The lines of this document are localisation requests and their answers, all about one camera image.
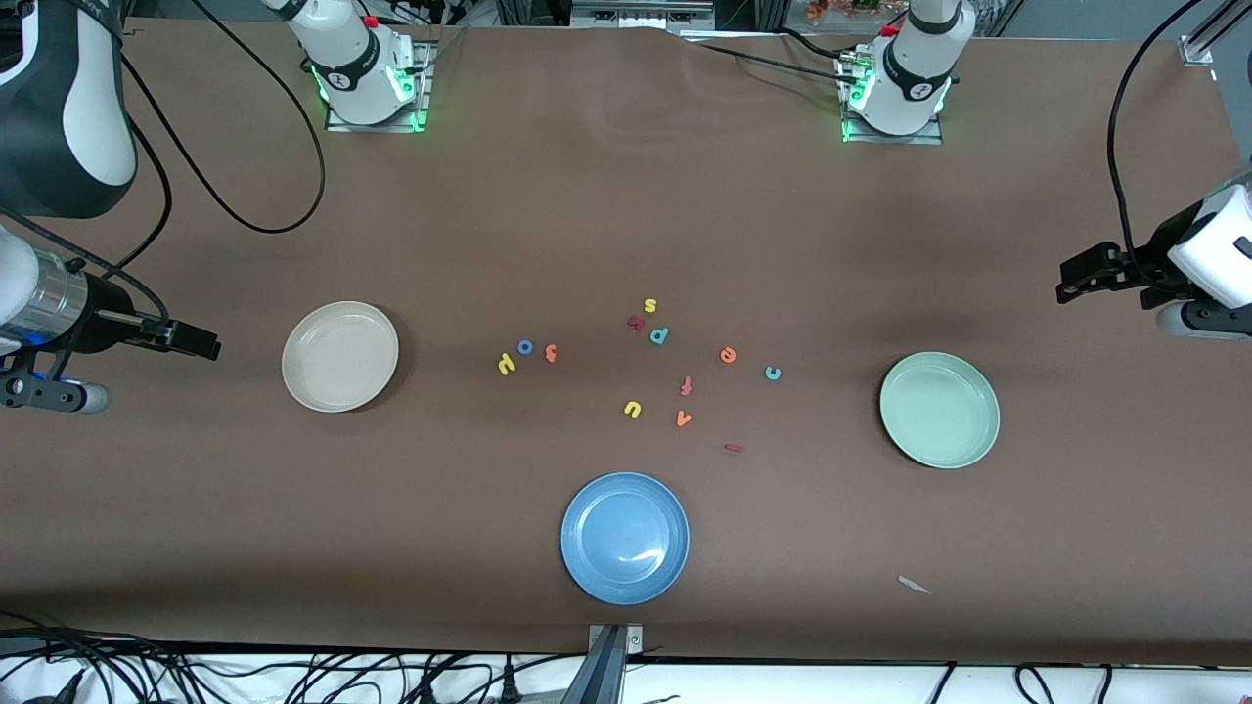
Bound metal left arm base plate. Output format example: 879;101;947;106
838;49;945;146

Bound aluminium frame rail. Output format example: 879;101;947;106
1179;0;1252;66

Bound black cable on table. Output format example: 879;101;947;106
680;37;847;83

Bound beige brown plate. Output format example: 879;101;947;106
281;300;401;414

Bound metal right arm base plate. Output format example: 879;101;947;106
326;39;433;134

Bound looped black cable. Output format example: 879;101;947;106
1012;663;1062;704

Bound grey power strip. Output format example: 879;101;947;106
570;0;716;30

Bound black cable tangle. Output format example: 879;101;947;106
0;611;211;704

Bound blue plate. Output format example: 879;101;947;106
559;471;692;606

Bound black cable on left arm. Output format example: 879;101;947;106
1106;0;1204;285

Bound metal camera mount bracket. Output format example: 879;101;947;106
587;623;646;704

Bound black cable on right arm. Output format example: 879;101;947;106
0;0;327;324

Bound brown paper table cover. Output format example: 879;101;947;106
0;18;1252;668

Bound orange artificial leaves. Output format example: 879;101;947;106
807;0;906;22

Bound pale green plate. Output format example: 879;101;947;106
878;351;1002;470

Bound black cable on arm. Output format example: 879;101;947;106
1106;0;1204;285
0;0;327;324

